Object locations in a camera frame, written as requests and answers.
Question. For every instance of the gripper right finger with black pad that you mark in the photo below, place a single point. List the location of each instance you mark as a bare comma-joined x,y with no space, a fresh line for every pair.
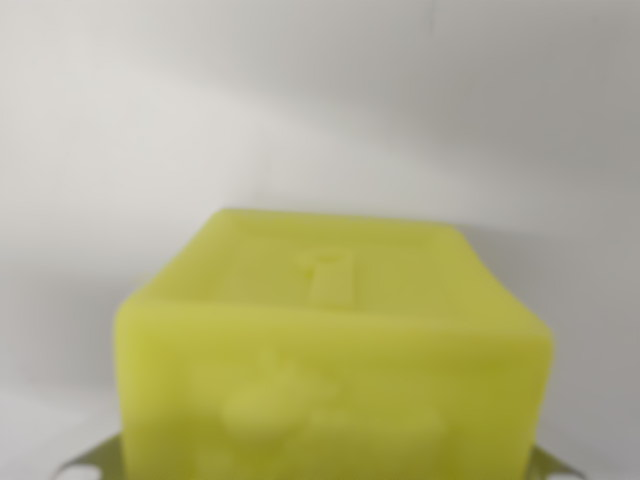
555,465

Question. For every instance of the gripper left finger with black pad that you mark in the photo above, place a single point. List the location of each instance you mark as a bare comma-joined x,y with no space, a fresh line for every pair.
95,462

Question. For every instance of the yellow cube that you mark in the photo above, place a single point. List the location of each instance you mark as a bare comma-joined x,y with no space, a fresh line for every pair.
330,360

